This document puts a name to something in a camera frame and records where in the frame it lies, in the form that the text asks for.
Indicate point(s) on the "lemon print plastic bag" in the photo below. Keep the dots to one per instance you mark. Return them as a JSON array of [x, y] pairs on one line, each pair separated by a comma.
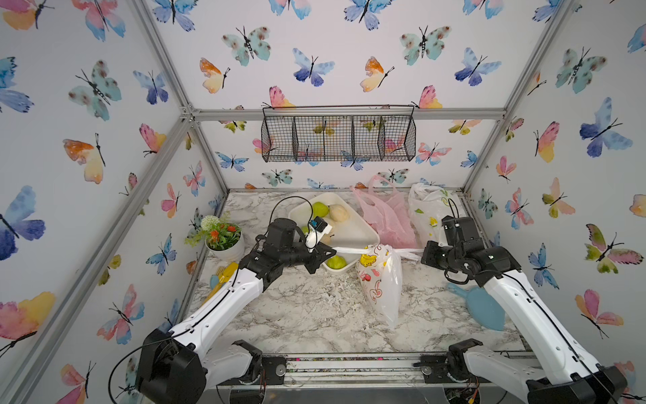
[[428, 205]]

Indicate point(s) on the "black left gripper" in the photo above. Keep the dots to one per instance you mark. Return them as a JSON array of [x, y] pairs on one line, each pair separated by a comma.
[[316, 255]]

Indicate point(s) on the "green pear top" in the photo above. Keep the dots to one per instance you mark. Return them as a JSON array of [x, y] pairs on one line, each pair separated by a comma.
[[320, 209]]

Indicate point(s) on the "yellow toy shovel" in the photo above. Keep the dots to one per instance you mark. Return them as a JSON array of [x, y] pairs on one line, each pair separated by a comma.
[[225, 273]]

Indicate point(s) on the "clear white plastic bag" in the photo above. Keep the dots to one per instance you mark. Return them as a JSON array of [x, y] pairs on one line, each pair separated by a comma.
[[380, 272]]

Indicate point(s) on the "white rectangular tray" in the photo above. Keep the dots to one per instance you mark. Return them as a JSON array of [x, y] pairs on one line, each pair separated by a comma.
[[353, 232]]

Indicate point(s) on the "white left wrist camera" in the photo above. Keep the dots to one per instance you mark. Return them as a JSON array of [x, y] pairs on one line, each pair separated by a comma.
[[317, 229]]

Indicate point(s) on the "green pear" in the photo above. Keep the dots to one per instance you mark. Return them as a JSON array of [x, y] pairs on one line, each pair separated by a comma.
[[320, 209], [336, 263]]

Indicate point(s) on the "green pear bottom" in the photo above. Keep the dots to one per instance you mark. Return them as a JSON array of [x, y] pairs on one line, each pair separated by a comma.
[[336, 263]]

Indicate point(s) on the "aluminium front rail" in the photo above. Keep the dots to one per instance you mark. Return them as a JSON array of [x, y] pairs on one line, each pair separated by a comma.
[[313, 371]]

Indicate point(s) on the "black wire wall basket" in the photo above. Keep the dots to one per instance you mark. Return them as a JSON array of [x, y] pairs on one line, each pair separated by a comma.
[[324, 134]]

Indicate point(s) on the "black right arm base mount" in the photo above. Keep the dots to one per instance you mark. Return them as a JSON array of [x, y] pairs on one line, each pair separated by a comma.
[[463, 362]]

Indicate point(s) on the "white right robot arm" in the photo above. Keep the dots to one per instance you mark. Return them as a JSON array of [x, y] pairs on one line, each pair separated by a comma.
[[567, 374]]

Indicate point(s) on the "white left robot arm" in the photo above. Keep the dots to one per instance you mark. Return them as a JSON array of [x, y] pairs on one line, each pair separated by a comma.
[[177, 366]]

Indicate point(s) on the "potted flower plant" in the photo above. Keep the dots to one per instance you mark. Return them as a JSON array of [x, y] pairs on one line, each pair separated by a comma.
[[220, 236]]

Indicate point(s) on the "light blue dustpan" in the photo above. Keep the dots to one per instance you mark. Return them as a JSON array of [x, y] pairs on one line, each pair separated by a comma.
[[482, 307]]

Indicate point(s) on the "beige pear top right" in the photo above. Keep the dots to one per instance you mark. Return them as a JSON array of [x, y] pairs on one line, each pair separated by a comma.
[[338, 213]]

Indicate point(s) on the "light blue toy scoop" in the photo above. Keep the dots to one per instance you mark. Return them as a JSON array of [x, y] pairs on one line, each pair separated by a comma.
[[214, 281]]

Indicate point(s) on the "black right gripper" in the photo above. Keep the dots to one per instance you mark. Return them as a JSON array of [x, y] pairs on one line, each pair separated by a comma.
[[430, 253]]

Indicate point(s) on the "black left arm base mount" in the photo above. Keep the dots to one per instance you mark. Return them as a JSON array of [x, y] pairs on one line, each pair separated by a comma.
[[256, 367]]

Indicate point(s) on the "pink plastic bag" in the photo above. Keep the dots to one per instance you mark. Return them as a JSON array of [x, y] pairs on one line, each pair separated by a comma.
[[386, 211]]

